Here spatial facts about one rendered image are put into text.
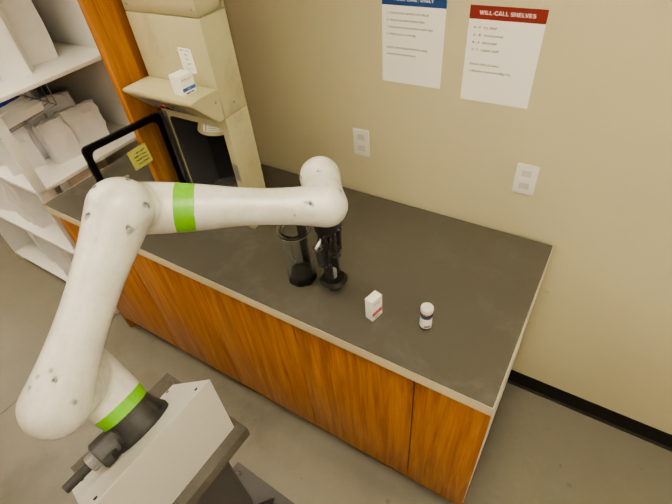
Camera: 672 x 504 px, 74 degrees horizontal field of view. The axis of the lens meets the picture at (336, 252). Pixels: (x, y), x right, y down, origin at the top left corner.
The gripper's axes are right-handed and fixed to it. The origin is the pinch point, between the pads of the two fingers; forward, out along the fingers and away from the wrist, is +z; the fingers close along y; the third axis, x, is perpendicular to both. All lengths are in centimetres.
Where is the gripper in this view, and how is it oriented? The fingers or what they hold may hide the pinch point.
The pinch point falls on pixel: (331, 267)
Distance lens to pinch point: 143.1
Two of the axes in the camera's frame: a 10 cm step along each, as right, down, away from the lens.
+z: 0.8, 7.3, 6.8
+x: 8.5, 3.1, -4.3
